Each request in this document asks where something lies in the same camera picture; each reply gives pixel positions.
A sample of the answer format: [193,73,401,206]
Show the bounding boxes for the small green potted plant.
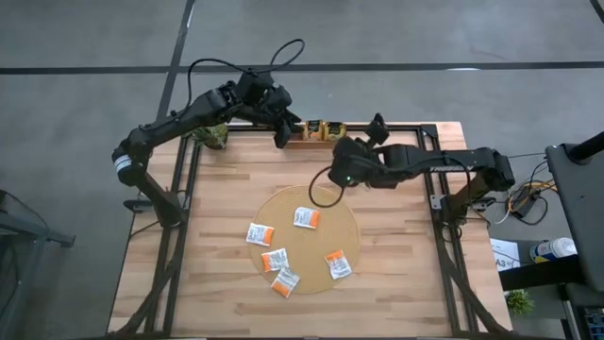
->
[504,288,535,316]

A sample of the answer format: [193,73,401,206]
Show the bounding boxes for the spiky green plant dark pot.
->
[191,123,230,151]

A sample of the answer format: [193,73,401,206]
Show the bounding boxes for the white paper sheet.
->
[489,238,522,273]

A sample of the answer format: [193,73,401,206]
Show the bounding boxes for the grey metal stand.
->
[0,188,76,340]

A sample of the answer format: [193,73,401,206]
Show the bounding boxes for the round woven straw placemat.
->
[248,184,361,296]

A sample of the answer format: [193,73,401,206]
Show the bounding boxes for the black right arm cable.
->
[308,164,349,210]

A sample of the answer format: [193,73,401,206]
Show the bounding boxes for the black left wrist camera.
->
[235,70,276,103]

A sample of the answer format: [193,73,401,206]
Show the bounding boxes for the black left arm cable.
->
[186,38,306,111]

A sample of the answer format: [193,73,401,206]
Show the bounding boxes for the grey metal cart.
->
[545,131,604,294]

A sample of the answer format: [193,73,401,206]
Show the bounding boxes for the black power adapter yellow cables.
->
[507,186,544,221]

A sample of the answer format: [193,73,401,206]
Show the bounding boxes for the white blue bottle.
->
[528,237,579,264]

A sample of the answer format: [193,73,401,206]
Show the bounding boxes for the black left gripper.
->
[244,86,306,150]

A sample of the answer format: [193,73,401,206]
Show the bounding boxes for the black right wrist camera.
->
[328,136,378,189]

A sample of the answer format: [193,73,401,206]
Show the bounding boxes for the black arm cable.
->
[186,38,306,111]
[308,164,349,210]

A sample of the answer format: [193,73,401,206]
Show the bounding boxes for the wooden three-compartment box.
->
[284,120,349,151]

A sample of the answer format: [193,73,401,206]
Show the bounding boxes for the white orange Tazo tea packet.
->
[245,222,276,248]
[293,206,321,230]
[270,266,302,299]
[324,249,354,281]
[260,247,291,274]

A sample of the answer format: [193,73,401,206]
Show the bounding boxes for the black shelf board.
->
[498,254,586,292]

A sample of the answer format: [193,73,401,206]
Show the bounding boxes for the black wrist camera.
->
[328,136,378,189]
[235,70,276,103]

